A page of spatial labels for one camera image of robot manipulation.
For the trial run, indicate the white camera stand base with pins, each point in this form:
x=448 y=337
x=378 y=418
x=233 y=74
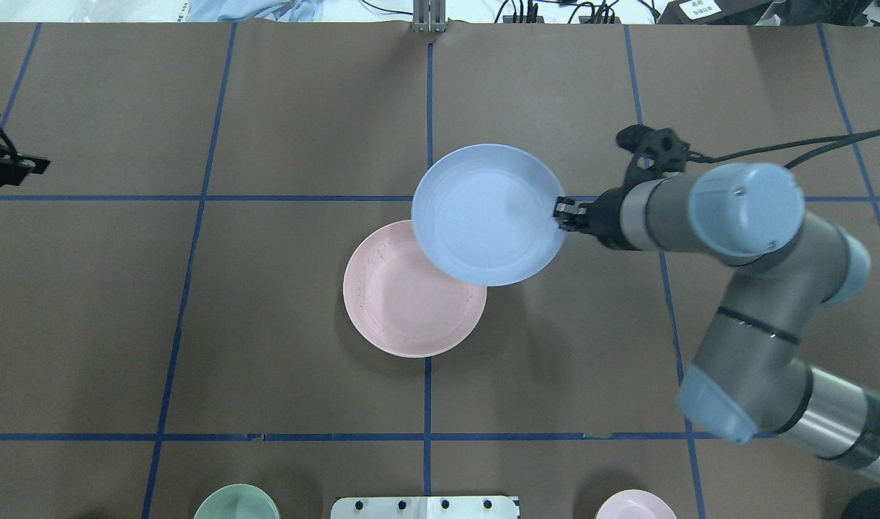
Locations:
x=468 y=506

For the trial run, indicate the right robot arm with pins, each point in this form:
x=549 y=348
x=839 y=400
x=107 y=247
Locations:
x=786 y=263

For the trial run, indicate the pink plate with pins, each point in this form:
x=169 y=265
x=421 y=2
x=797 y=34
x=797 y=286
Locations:
x=401 y=303

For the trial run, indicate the aluminium frame post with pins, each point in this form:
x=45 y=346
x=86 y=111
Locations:
x=429 y=16

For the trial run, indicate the pink bowl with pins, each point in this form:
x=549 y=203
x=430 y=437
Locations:
x=634 y=503

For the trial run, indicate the dark blue pot with lid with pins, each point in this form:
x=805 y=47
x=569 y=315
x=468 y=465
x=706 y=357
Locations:
x=864 y=505

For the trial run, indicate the light blue cloth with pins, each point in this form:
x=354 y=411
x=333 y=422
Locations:
x=235 y=11

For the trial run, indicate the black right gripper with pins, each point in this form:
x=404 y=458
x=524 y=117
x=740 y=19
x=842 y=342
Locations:
x=605 y=218

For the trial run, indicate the black power strip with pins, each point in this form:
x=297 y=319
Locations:
x=575 y=19

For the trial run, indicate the green bowl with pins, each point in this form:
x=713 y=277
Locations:
x=238 y=501

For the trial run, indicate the blue plate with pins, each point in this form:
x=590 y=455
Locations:
x=483 y=214

